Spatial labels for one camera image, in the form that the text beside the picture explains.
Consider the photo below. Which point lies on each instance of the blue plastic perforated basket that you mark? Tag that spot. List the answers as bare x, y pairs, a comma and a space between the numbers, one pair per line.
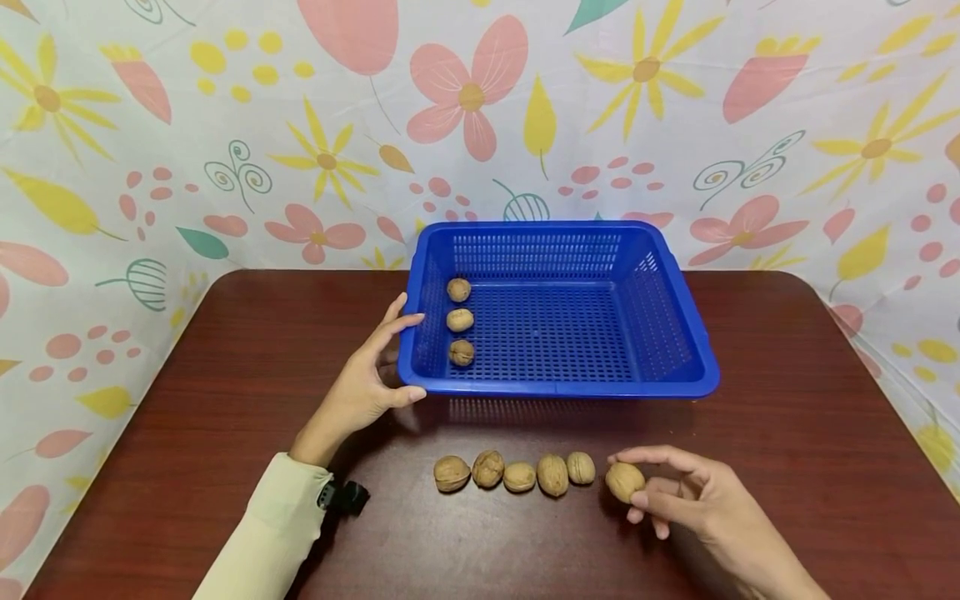
555, 333

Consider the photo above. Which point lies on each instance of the black wrist band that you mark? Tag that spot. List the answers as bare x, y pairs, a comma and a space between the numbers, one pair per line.
345, 497

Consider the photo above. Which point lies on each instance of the person's left forearm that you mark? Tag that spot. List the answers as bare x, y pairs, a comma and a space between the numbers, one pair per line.
270, 533

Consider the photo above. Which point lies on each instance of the person's left middle finger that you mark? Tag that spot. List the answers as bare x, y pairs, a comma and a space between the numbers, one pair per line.
394, 305

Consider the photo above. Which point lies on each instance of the person's left thumb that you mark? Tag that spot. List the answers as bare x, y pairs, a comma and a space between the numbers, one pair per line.
405, 397

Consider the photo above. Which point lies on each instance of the person's right fingers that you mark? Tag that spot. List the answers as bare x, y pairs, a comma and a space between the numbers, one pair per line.
649, 522

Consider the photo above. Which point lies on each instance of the person's right forearm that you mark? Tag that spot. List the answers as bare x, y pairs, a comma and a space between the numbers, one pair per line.
772, 571

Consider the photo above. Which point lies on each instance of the person's right hand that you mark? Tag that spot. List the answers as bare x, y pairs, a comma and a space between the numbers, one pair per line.
705, 496

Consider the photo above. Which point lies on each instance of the person's left hand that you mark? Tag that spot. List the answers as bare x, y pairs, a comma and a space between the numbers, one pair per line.
356, 392

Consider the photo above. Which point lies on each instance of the person's right index finger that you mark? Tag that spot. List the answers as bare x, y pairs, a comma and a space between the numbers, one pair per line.
652, 455

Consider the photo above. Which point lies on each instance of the person's right thumb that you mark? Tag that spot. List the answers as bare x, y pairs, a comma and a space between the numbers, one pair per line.
651, 498

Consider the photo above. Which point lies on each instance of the person's left index finger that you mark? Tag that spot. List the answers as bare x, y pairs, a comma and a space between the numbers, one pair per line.
401, 327

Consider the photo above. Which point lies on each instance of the walnut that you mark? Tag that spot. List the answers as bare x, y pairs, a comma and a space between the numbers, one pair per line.
519, 477
458, 289
451, 473
580, 467
553, 475
488, 468
622, 481
461, 352
460, 320

